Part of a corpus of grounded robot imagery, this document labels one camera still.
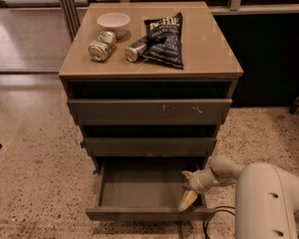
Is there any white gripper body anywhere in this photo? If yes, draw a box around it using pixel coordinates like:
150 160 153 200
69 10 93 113
188 168 218 193

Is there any grey bottom drawer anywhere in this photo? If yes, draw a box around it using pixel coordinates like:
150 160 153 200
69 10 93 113
86 156 215 222

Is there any grey drawer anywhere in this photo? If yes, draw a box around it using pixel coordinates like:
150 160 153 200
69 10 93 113
85 137 216 157
86 156 215 222
68 99 232 125

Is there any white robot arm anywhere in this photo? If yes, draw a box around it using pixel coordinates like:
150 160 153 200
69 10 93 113
178 155 299 239

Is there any grey top drawer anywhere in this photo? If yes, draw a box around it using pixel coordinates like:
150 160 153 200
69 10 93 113
68 99 232 125

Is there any grey middle drawer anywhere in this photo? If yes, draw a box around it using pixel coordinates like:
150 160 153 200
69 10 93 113
85 137 216 157

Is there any grey drawer cabinet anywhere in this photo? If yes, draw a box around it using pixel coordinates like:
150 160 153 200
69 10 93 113
60 2 243 166

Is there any silver dark soda can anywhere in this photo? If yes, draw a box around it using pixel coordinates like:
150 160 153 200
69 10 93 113
125 36 148 63

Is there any dark blue chip bag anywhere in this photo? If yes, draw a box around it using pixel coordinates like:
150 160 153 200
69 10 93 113
144 12 183 69

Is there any green white soda can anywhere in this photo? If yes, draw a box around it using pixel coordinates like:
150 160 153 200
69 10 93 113
88 31 117 62

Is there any white bowl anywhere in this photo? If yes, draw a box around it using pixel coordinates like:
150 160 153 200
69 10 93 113
97 13 131 39

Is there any black cable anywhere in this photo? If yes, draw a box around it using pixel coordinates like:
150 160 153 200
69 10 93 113
202 205 237 239

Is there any dark object by wall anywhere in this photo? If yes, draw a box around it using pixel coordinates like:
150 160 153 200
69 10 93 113
289 97 299 115

